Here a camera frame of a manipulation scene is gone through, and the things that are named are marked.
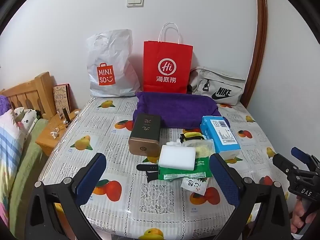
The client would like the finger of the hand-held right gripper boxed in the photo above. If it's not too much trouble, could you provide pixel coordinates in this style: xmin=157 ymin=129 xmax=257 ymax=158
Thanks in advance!
xmin=272 ymin=154 xmax=300 ymax=178
xmin=291 ymin=147 xmax=320 ymax=172

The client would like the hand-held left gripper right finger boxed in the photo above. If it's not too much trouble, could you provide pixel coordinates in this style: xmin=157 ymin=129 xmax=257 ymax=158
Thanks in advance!
xmin=209 ymin=153 xmax=292 ymax=240

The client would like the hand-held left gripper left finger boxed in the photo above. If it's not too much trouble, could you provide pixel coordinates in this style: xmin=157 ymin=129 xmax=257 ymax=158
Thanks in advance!
xmin=25 ymin=152 xmax=108 ymax=240

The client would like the green wet wipes pack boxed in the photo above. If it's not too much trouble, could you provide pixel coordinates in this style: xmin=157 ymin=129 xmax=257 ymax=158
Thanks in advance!
xmin=158 ymin=155 xmax=213 ymax=182

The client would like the small white snack packet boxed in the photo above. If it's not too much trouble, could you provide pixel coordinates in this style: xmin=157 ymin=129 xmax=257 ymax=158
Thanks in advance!
xmin=180 ymin=177 xmax=208 ymax=196

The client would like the clear plastic bag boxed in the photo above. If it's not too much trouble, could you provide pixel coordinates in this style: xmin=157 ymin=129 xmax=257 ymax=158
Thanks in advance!
xmin=184 ymin=140 xmax=216 ymax=159

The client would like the white sponge block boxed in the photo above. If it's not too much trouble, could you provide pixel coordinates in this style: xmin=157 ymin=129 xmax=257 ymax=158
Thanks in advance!
xmin=159 ymin=144 xmax=197 ymax=172

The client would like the yellow and black pouch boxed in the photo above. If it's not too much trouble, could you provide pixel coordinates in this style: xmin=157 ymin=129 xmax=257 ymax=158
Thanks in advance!
xmin=179 ymin=131 xmax=205 ymax=144

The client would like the black watch strap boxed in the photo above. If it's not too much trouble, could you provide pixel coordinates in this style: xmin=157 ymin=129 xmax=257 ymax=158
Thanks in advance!
xmin=137 ymin=164 xmax=160 ymax=183

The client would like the purple fabric tray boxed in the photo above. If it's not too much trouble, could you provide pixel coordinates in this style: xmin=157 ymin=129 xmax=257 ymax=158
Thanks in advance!
xmin=135 ymin=91 xmax=223 ymax=130

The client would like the person's right hand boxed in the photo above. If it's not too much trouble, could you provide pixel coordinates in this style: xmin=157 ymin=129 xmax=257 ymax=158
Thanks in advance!
xmin=291 ymin=196 xmax=320 ymax=234

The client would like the blue tissue pack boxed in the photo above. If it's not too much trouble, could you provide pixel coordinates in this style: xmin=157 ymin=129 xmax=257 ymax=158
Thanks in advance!
xmin=201 ymin=116 xmax=242 ymax=160

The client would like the wooden bedside table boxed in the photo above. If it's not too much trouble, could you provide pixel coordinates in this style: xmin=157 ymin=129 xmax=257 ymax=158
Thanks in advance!
xmin=35 ymin=109 xmax=82 ymax=157

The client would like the green blanket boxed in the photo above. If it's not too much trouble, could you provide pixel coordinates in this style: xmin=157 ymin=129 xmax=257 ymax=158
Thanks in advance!
xmin=7 ymin=119 xmax=49 ymax=230

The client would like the dark green tin box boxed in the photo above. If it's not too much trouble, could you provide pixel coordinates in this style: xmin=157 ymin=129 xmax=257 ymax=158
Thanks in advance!
xmin=128 ymin=113 xmax=162 ymax=157

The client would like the patterned book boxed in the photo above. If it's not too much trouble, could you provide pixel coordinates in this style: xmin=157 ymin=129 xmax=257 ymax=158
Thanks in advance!
xmin=52 ymin=83 xmax=72 ymax=115

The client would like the white floral pillow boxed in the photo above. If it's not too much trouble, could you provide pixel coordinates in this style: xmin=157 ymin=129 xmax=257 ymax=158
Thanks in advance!
xmin=14 ymin=107 xmax=42 ymax=132

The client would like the striped pastel bedding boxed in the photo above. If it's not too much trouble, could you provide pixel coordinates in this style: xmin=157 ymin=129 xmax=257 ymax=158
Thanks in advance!
xmin=0 ymin=109 xmax=27 ymax=205

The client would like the grey waist bag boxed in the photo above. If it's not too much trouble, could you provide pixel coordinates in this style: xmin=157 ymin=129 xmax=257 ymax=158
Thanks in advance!
xmin=189 ymin=66 xmax=247 ymax=105

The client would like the wooden headboard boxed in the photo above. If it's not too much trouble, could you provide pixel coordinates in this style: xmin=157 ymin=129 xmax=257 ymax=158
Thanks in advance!
xmin=0 ymin=72 xmax=57 ymax=119

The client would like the white plastic shopping bag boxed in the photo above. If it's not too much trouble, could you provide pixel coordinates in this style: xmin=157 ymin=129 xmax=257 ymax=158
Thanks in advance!
xmin=86 ymin=29 xmax=141 ymax=98

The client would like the red paper bag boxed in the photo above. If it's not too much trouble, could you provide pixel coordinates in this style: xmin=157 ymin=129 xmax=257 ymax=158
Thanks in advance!
xmin=143 ymin=22 xmax=194 ymax=94

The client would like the brown wooden door frame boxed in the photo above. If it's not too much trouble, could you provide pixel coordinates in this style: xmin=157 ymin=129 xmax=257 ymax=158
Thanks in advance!
xmin=244 ymin=0 xmax=268 ymax=109

